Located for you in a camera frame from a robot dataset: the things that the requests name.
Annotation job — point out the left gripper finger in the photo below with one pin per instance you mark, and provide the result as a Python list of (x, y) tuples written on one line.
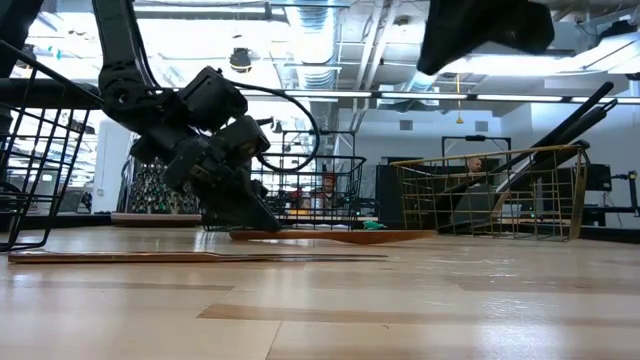
[(230, 210), (257, 187)]

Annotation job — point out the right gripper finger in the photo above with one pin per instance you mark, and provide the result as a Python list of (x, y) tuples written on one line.
[(475, 15), (520, 37)]

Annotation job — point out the black slotted spatula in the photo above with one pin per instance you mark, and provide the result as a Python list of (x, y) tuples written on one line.
[(575, 116)]

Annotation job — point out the wooden spatula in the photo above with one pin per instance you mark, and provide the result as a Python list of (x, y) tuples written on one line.
[(350, 236)]

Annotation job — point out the wide black turner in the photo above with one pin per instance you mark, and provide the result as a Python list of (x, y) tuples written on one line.
[(475, 207)]

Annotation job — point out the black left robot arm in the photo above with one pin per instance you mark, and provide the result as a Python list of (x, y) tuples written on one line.
[(115, 50)]

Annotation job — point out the person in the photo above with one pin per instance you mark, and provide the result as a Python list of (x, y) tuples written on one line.
[(474, 164), (327, 187)]

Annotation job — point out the pink steel box grater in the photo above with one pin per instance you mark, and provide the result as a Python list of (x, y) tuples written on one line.
[(155, 218)]

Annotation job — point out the long ceiling light strip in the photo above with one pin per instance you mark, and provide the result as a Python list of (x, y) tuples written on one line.
[(425, 95)]

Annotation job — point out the long wooden utensil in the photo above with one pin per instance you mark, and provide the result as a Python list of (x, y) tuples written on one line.
[(125, 257)]

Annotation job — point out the small teal clip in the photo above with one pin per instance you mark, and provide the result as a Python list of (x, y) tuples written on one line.
[(374, 225)]

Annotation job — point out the black equipment on stand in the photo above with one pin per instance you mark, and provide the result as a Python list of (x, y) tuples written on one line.
[(599, 177)]

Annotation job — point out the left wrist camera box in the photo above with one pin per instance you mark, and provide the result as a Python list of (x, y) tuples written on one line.
[(212, 97)]

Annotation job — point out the silver spiral ceiling duct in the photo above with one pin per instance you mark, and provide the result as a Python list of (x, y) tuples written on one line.
[(420, 82), (315, 45)]

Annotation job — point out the black ceiling dome camera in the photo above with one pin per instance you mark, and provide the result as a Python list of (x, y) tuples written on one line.
[(240, 60)]

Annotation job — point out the black background stand frame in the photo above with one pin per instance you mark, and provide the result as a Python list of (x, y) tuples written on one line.
[(475, 138)]

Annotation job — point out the black metal table frame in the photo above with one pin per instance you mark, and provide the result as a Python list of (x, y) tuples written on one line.
[(60, 221)]

